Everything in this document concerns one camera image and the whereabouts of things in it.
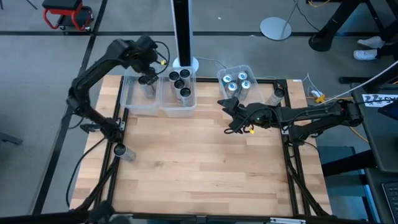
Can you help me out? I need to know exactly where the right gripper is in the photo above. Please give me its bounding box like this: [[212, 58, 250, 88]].
[[217, 96, 276, 135]]

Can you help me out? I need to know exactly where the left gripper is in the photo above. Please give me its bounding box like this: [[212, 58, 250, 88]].
[[129, 34, 160, 85]]

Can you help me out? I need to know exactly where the white Celsius can yellow band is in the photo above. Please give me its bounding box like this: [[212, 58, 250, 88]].
[[265, 88, 285, 107], [113, 143, 137, 163], [138, 75, 156, 100]]

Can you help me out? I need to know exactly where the clear plastic bin with sticker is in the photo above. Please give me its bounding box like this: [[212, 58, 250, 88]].
[[216, 64, 265, 108]]

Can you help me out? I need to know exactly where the clear plastic storage bin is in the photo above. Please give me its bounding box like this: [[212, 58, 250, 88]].
[[119, 64, 162, 116], [159, 65, 198, 118]]

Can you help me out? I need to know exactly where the grey round floor stand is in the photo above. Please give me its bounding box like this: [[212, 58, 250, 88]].
[[259, 0, 301, 42]]

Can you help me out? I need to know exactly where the red black rolling stool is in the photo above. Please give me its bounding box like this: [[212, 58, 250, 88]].
[[42, 0, 95, 32]]

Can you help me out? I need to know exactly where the black crossbar with silver brackets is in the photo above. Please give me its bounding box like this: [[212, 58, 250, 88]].
[[0, 210, 398, 224]]

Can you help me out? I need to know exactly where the black desk leg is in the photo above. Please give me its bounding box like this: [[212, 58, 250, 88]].
[[308, 0, 368, 52]]

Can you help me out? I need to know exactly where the black desk foot beam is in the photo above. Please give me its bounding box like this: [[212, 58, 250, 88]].
[[321, 150, 377, 177]]

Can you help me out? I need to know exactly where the person's white shoe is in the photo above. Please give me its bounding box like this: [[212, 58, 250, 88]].
[[356, 35, 386, 50], [353, 49, 379, 61]]

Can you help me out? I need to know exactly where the white paper label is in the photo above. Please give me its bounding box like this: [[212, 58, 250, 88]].
[[361, 93, 398, 108]]

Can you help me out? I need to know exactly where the black desk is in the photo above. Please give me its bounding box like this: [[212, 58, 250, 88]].
[[350, 81, 398, 174]]

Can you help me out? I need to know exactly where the dark grey floor foot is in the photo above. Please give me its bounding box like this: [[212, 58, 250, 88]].
[[0, 131, 24, 146]]

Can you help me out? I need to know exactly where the dark tablet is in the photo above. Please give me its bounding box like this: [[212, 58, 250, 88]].
[[386, 101, 398, 121]]

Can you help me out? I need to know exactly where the person's leg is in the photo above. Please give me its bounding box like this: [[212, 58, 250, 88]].
[[376, 29, 398, 62]]

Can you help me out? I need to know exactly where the black keyboard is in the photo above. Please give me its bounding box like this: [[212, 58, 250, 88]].
[[381, 182, 398, 224]]

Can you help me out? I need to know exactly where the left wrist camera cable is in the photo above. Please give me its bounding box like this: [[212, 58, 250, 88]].
[[154, 40, 171, 76]]

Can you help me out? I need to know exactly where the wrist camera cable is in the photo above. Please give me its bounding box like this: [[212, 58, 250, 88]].
[[154, 40, 171, 76], [224, 124, 254, 135]]

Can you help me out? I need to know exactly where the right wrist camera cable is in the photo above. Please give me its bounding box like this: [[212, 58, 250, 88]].
[[224, 124, 254, 135]]

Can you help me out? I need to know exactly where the black aluminium table frame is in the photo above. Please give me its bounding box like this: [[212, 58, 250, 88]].
[[74, 75, 333, 218]]

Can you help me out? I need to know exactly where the thin grey cable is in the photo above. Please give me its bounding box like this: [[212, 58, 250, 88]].
[[195, 56, 228, 70]]

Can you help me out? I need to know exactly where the tall post with round base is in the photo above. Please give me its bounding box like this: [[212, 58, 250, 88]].
[[170, 0, 200, 77]]

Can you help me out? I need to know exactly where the thin white cable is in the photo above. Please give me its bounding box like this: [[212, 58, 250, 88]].
[[306, 72, 317, 91]]

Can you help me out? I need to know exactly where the yellow cable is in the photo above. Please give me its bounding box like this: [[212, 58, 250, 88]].
[[323, 95, 369, 144]]

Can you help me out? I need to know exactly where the black floor cable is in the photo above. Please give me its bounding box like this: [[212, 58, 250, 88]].
[[65, 136, 106, 208]]

